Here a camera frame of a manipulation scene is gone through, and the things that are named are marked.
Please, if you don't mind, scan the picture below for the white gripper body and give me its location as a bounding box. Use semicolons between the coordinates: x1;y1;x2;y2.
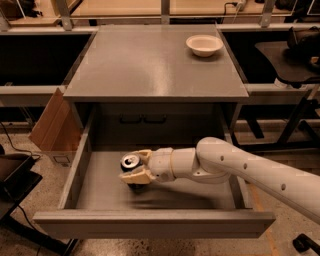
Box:
148;148;175;182

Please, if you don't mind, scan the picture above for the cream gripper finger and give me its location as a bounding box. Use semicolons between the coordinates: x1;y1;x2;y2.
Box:
131;149;152;164
119;165;155;185

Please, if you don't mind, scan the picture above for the blue pepsi can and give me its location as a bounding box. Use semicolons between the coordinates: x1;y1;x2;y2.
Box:
120;153;144;191

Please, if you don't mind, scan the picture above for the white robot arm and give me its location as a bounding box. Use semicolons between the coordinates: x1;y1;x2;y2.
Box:
119;137;320;223

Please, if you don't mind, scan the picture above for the open grey top drawer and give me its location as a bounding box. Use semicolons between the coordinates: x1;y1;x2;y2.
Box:
34;106;275;239

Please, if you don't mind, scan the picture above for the grey metal cabinet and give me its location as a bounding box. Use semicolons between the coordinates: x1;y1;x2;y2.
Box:
64;25;248;151

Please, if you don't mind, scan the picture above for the brown cardboard box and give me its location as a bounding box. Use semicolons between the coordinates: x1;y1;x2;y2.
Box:
29;89;82;167

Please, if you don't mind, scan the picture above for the white paper bowl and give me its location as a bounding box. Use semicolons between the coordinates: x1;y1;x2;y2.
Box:
186;35;224;57

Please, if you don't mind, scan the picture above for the black floor stand left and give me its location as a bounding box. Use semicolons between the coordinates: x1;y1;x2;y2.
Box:
0;149;78;256

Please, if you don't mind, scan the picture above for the black office chair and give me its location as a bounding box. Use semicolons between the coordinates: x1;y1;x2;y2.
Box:
255;26;320;147

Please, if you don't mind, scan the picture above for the black cable on floor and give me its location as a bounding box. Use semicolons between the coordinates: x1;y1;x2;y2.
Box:
0;121;42;159

